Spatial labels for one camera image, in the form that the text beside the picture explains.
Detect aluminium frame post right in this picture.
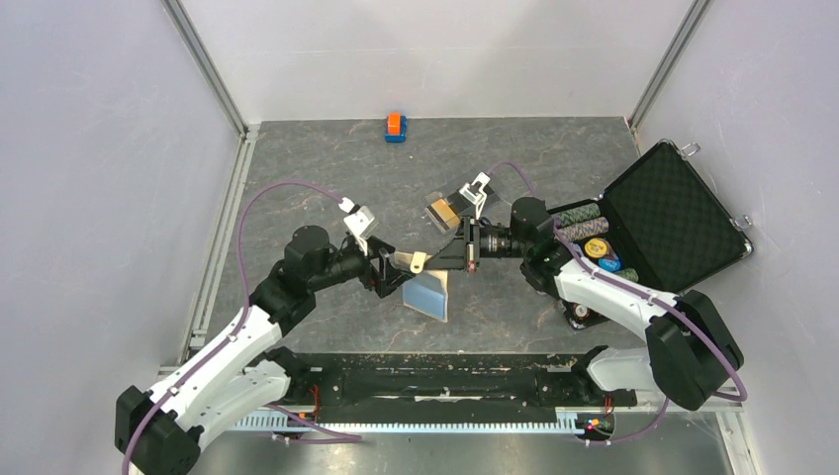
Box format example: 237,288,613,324
627,0,713,134

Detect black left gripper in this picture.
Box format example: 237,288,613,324
308,236,415,298

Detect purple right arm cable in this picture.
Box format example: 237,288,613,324
485,160,750,447

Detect clear acrylic card box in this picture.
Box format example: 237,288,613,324
422,171,479,235

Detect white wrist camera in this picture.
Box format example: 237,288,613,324
458,172,491,220
338,197,379,256

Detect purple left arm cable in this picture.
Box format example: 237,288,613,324
120,181,366,475

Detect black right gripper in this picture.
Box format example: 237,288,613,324
424,216,530,272

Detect black and yellow credit cards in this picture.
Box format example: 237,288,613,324
424,191,472,234

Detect aluminium frame post left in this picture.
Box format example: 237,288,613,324
161,0,249,138

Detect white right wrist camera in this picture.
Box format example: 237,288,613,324
458,172,491,220

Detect orange and blue toy car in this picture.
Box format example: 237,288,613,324
384,112,408,143

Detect purple poker chip stack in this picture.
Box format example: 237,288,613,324
557,217,609,241

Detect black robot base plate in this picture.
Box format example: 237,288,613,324
262,347,637,425

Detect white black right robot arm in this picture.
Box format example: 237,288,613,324
411,197,748,411

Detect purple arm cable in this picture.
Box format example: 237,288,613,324
120,181,366,475
485,160,750,447

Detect black poker chip case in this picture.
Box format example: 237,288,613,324
569,141,753,326

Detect green blue poker chip stack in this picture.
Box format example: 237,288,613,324
550,202,602,228

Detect white slotted cable duct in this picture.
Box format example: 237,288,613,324
230,409,613,436

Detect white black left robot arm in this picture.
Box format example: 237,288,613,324
115,226,414,474

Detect aluminium frame post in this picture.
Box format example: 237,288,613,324
627,0,713,134
161,0,249,138

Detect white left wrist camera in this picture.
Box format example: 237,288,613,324
338,197,379,256

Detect beige leather card holder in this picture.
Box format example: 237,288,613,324
397,251,449,323

